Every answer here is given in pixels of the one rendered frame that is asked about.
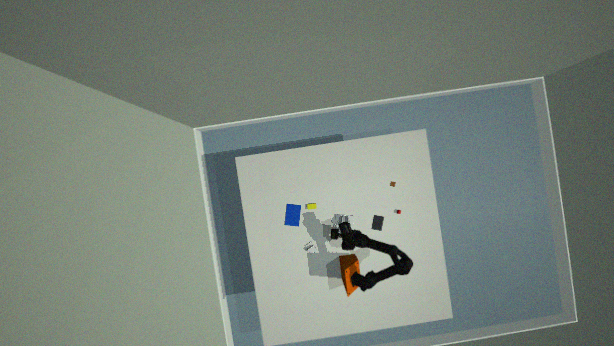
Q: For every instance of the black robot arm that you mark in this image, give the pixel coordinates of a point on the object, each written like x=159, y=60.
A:
x=401, y=267

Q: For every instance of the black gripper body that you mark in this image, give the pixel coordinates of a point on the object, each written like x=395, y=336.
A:
x=335, y=234

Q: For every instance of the blue flat plate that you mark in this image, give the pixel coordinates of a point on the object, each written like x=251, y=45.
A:
x=292, y=215

